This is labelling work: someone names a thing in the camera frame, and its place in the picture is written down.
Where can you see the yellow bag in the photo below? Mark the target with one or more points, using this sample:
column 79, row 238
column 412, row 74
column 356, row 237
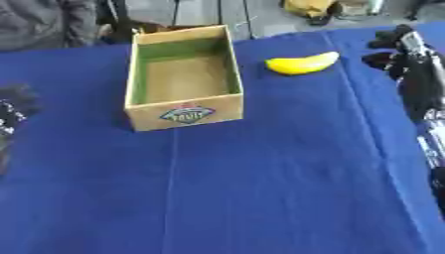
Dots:
column 310, row 7

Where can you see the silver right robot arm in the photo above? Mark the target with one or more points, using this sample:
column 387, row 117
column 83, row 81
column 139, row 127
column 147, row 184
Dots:
column 434, row 145

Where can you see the person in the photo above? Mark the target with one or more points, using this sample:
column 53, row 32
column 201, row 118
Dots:
column 46, row 21

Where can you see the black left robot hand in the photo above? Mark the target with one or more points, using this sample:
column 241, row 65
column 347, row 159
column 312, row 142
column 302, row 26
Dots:
column 11, row 109

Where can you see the black tripod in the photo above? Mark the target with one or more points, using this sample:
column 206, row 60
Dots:
column 232, row 16

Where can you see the tan cardboard box green inside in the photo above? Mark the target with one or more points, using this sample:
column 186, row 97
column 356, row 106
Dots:
column 185, row 114

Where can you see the yellow toy banana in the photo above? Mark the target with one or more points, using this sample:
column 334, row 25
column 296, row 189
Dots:
column 301, row 63

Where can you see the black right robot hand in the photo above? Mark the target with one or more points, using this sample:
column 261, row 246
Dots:
column 418, row 82

